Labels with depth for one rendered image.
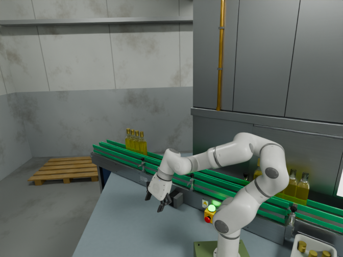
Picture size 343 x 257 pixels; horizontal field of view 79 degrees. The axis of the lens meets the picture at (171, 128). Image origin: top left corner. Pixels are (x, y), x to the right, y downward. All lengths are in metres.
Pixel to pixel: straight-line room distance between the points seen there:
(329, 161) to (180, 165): 0.87
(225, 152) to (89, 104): 3.65
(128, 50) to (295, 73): 3.11
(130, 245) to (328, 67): 1.43
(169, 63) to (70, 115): 2.10
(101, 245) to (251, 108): 1.22
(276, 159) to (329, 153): 0.67
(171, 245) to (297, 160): 0.88
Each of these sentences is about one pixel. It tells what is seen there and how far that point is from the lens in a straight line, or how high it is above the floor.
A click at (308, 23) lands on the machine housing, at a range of 1.40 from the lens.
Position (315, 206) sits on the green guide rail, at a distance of 1.48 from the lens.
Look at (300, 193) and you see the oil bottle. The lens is 1.38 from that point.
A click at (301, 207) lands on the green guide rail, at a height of 0.95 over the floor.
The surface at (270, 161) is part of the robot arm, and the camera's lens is 0.79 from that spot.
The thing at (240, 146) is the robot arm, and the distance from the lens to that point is 0.79.
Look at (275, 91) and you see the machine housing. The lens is 1.41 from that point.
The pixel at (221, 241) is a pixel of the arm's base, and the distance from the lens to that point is 1.08.
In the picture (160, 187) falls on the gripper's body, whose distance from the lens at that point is 1.00.
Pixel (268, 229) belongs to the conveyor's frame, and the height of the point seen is 0.82.
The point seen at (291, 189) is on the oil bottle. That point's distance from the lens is 1.39.
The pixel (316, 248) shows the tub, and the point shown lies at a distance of 1.43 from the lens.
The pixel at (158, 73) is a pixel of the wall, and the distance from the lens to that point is 3.98.
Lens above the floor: 1.73
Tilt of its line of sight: 17 degrees down
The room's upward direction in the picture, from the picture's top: 2 degrees counter-clockwise
